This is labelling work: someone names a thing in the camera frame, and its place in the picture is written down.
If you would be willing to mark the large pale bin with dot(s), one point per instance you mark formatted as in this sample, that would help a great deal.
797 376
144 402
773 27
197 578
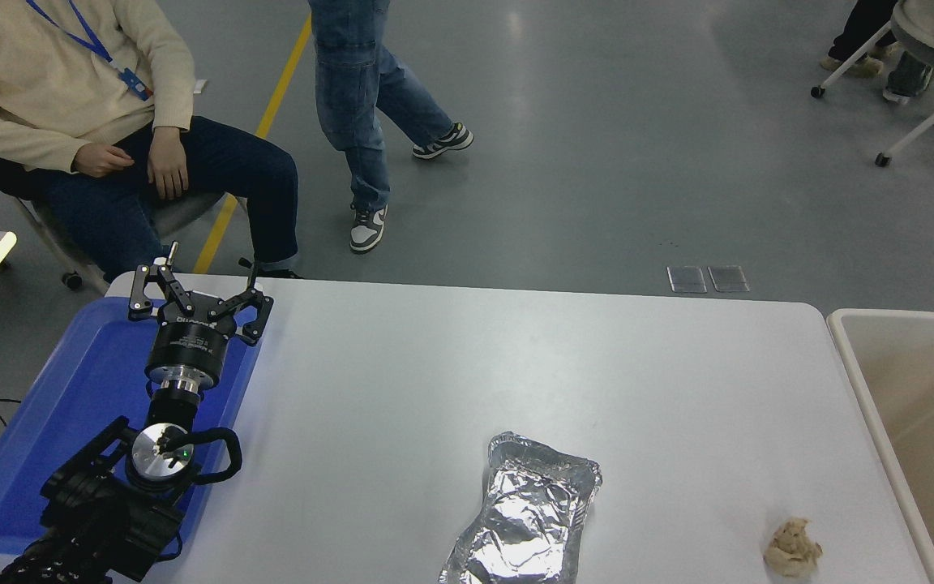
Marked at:
929 422

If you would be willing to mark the wheeled office chair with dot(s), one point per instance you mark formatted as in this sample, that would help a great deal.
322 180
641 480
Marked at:
179 215

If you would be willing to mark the crumpled silver foil tray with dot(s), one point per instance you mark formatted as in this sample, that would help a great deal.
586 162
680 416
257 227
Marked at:
528 511

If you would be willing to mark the person's left hand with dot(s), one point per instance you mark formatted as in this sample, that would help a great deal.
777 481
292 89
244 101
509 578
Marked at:
169 162

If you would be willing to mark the blue plastic tray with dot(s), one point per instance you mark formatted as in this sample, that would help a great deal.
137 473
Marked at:
70 405

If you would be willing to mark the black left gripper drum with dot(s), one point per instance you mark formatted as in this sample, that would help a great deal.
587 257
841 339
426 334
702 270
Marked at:
187 345

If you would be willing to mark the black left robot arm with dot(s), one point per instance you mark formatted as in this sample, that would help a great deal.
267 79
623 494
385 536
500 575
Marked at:
94 523

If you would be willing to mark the crumpled tan paper ball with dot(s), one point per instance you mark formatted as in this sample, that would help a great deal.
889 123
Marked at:
791 550

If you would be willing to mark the white wheeled stool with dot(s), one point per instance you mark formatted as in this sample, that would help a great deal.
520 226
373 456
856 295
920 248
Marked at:
921 130

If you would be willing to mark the person's right hand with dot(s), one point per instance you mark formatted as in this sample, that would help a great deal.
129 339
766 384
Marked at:
102 160

